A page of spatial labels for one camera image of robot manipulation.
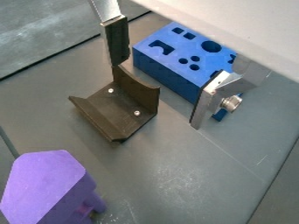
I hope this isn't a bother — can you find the blue foam shape board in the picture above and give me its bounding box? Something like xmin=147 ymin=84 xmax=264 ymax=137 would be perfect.
xmin=132 ymin=21 xmax=243 ymax=123

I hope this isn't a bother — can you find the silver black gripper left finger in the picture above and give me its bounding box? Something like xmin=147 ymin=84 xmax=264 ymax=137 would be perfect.
xmin=88 ymin=0 xmax=129 ymax=67

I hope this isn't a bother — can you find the black curved cradle holder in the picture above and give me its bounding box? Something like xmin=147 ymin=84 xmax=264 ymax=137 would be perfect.
xmin=69 ymin=66 xmax=160 ymax=142

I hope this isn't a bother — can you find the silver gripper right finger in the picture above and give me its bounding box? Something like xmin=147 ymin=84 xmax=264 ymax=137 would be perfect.
xmin=189 ymin=54 xmax=271 ymax=130

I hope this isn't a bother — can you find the purple three prong peg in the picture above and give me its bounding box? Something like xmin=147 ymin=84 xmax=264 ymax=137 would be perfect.
xmin=0 ymin=150 xmax=107 ymax=224

